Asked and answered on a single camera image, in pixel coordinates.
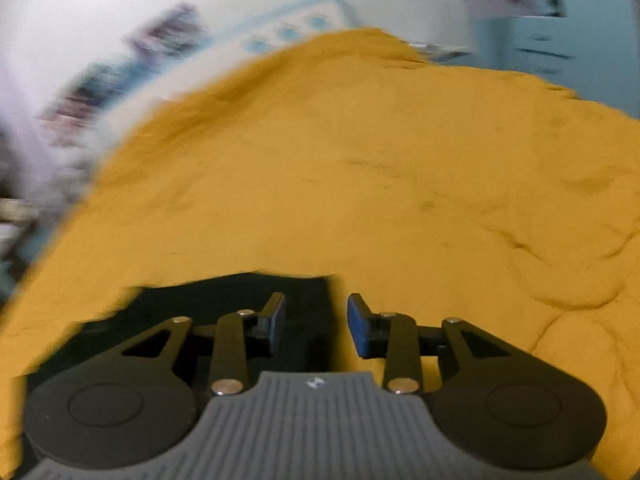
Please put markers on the black small garment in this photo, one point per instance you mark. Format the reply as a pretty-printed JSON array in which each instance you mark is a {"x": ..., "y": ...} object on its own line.
[{"x": 225, "y": 294}]

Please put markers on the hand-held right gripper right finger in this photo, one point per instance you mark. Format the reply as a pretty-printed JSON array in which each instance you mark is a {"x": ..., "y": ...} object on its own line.
[{"x": 357, "y": 321}]

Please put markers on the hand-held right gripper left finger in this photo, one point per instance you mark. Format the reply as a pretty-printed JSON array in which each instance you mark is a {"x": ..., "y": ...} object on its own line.
[{"x": 276, "y": 317}]

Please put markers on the colourful wall poster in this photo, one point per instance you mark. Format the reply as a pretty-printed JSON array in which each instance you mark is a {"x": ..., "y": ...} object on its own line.
[
  {"x": 85, "y": 100},
  {"x": 167, "y": 30}
]

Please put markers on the mustard yellow blanket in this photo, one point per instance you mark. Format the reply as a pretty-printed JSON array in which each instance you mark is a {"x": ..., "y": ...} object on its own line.
[{"x": 350, "y": 160}]

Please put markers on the light blue white cabinet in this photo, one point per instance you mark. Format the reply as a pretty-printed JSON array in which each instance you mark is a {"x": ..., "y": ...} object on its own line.
[{"x": 545, "y": 45}]

